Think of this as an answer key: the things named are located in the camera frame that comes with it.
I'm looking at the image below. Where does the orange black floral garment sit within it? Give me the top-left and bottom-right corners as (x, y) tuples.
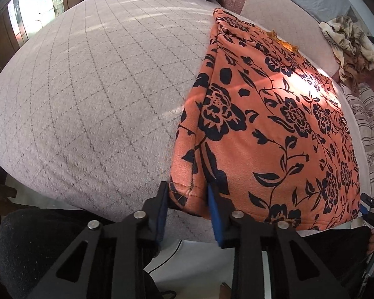
(169, 8), (360, 231)

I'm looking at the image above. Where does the black foam microphone cover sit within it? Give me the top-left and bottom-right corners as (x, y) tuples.
(0, 207), (113, 299)

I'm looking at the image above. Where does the striped floral blanket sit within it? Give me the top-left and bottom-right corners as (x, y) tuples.
(342, 83), (374, 198)

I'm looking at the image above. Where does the cream brown patterned cloth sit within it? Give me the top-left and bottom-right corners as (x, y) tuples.
(319, 15), (374, 95)

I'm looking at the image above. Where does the pink bolster backrest cushion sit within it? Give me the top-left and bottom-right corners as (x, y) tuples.
(219, 0), (339, 79)

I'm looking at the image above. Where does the stained glass wooden door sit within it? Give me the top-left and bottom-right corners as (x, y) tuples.
(0, 0), (91, 91)

